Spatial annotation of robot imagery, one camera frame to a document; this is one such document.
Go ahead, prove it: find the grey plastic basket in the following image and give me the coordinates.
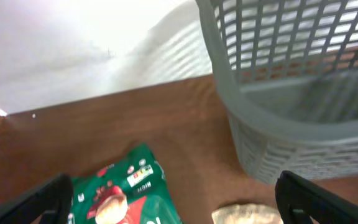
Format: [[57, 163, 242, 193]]
[[196, 0, 358, 184]]

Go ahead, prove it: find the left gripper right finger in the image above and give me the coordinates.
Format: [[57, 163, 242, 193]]
[[275, 170, 358, 224]]

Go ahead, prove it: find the green Nescafe coffee bag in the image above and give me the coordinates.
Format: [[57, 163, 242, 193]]
[[67, 143, 182, 224]]

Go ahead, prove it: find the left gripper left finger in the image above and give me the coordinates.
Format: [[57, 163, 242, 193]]
[[0, 174, 73, 224]]

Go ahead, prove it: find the beige paper pouch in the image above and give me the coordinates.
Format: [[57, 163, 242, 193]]
[[211, 203, 283, 224]]

